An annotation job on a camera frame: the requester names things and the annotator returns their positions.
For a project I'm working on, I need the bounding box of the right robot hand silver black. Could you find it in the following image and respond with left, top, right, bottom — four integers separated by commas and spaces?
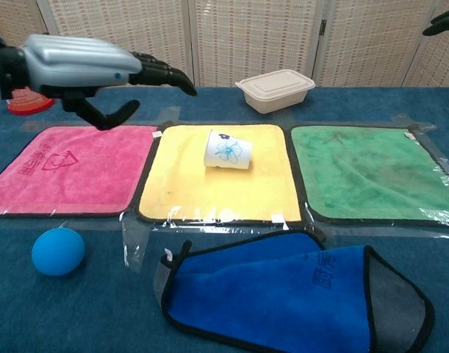
422, 7, 449, 37

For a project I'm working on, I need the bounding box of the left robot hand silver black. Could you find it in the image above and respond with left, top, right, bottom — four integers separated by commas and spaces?
24, 34, 198, 132

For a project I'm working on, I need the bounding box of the white paper cup blue print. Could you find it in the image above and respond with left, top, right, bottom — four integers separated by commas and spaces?
203, 129, 254, 172

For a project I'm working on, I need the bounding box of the red paper cup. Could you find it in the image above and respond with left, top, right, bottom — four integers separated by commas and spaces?
7, 88, 54, 117

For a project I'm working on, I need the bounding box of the pink cloth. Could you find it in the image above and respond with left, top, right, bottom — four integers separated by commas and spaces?
0, 124, 159, 218

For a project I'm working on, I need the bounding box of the green cloth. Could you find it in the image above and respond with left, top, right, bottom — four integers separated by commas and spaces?
290, 124, 449, 226

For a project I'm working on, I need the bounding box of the yellow cloth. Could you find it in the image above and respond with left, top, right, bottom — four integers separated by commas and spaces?
137, 124, 303, 224

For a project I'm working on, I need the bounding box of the bamboo folding screen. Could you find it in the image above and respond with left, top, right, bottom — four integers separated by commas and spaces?
0, 0, 449, 88

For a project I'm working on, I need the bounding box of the clear plastic tape film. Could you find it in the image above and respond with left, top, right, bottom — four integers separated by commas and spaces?
0, 110, 449, 275

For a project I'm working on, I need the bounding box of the beige lidded food container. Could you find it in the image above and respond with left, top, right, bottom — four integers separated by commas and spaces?
234, 68, 316, 115

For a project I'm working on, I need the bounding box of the blue ball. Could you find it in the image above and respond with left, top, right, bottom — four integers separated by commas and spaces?
31, 227, 87, 277

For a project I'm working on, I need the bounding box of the blue felt table cover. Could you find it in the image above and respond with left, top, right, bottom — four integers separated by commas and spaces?
0, 86, 449, 353

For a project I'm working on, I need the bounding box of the blue folded cloth grey lining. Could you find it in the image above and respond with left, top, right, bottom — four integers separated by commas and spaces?
160, 228, 437, 353

